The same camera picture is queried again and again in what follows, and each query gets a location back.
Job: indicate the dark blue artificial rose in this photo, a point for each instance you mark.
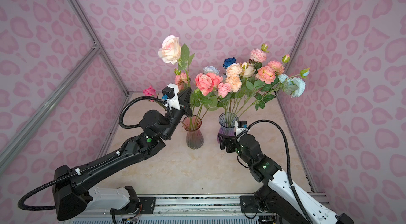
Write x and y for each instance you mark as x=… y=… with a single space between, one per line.
x=228 y=62

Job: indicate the red glass vase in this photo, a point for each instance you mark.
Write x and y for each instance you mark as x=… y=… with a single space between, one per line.
x=194 y=137

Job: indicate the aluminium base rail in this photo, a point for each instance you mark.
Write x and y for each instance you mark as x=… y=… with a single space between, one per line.
x=192 y=209

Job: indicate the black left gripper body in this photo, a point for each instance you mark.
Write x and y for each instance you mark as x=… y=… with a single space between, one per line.
x=177 y=116

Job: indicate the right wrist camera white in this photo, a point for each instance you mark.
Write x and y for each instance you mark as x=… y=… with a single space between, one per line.
x=241 y=128

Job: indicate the purple blue glass vase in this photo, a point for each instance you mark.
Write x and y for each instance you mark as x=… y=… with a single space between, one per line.
x=227 y=123

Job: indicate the pink carnation double stem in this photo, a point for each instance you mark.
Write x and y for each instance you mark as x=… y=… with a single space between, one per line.
x=259 y=55

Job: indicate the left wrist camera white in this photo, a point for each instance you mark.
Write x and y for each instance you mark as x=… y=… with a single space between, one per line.
x=170 y=96

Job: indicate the aluminium frame corner post left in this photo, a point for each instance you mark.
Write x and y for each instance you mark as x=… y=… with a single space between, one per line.
x=90 y=30

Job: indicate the diagonal aluminium frame bar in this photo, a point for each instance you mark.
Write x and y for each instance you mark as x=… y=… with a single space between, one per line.
x=20 y=139

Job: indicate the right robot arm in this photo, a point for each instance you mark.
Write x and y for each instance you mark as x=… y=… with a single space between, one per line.
x=278 y=195

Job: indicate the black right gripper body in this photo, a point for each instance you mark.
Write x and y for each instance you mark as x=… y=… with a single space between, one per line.
x=231 y=140

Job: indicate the aluminium frame corner post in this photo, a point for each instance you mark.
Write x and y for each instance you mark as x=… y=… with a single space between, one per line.
x=305 y=26
x=90 y=30

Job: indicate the magenta pink rose stem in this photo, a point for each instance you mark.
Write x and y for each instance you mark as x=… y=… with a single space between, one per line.
x=151 y=92

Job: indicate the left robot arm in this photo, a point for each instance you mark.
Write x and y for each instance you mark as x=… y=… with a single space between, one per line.
x=72 y=196

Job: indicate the light pink rose stem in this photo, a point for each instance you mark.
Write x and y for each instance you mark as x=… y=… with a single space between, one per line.
x=220 y=97

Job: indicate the peach rose stem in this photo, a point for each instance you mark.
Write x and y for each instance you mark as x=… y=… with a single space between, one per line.
x=233 y=74

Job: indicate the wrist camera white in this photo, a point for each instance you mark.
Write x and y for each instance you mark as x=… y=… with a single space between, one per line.
x=170 y=96
x=241 y=128

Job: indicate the red pink rose stem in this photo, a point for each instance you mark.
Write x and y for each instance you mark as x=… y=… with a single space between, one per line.
x=215 y=81
x=200 y=98

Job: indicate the aluminium frame corner post right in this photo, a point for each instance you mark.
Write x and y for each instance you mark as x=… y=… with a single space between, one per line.
x=305 y=26

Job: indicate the cream white artificial rose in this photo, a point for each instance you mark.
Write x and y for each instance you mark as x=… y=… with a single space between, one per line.
x=172 y=52

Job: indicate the pink green carnation stem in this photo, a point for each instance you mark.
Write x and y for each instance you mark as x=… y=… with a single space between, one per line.
x=278 y=66

